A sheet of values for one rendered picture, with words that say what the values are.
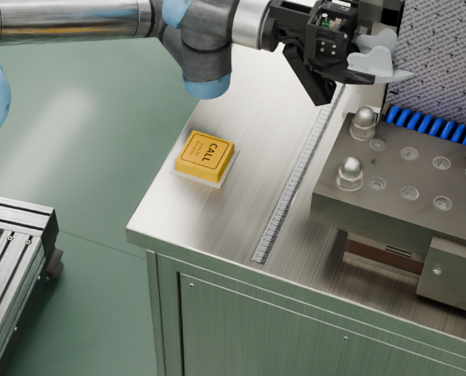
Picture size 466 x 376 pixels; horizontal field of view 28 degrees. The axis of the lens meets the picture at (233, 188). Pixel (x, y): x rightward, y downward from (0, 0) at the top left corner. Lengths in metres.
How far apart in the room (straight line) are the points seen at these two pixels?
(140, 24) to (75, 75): 1.47
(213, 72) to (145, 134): 1.32
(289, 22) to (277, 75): 0.28
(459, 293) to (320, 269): 0.19
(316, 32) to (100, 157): 1.47
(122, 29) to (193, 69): 0.12
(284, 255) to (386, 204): 0.18
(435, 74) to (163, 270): 0.49
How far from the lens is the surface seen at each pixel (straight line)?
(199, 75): 1.40
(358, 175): 1.23
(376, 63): 1.29
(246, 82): 1.56
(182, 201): 1.38
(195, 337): 1.54
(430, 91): 1.33
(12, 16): 1.35
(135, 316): 2.34
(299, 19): 1.29
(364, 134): 1.30
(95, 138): 2.71
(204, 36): 1.35
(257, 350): 1.49
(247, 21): 1.31
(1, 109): 1.21
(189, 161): 1.40
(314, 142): 1.47
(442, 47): 1.27
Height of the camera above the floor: 1.98
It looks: 50 degrees down
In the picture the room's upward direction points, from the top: 1 degrees clockwise
